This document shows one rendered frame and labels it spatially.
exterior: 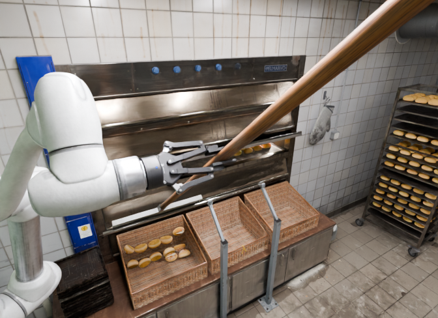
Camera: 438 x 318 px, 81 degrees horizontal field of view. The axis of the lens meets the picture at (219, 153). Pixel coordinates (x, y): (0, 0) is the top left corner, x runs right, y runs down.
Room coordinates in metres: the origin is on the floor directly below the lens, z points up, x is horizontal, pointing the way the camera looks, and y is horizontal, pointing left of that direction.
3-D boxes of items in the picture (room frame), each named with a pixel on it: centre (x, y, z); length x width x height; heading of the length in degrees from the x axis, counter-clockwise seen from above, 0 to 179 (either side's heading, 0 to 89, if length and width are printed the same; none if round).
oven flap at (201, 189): (1.98, 0.07, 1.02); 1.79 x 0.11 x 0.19; 119
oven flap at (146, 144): (1.98, 0.07, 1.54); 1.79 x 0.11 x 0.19; 119
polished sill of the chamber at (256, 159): (2.00, 0.08, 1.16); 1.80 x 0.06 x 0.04; 119
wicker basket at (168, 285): (1.47, 0.44, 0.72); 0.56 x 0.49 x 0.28; 119
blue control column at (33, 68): (2.29, 1.44, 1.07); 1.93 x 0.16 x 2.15; 29
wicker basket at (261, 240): (1.75, -0.07, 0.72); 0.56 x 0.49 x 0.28; 120
